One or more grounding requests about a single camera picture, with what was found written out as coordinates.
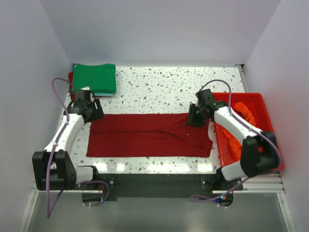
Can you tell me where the dark red t shirt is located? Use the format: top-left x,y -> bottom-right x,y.
67,71 -> 104,101
86,113 -> 213,158

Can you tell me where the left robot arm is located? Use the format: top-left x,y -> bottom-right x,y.
32,88 -> 104,191

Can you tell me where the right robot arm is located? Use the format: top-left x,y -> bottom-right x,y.
186,89 -> 282,188

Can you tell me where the folded green t shirt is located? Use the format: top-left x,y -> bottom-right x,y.
71,63 -> 117,95

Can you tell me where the folded dark red t shirt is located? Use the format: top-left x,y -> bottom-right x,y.
67,71 -> 104,101

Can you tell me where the crumpled orange t shirt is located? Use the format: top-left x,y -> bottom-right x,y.
221,102 -> 256,161

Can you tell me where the red plastic bin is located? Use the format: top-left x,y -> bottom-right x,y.
214,93 -> 274,166

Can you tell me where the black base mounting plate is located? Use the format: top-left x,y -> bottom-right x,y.
71,173 -> 243,203

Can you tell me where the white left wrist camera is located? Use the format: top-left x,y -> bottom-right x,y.
80,87 -> 91,91

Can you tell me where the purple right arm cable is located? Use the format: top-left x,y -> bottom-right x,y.
189,79 -> 283,203

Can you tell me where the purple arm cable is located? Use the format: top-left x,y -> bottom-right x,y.
45,77 -> 111,219
189,79 -> 283,203

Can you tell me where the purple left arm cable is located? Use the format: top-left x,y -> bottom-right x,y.
45,77 -> 111,219

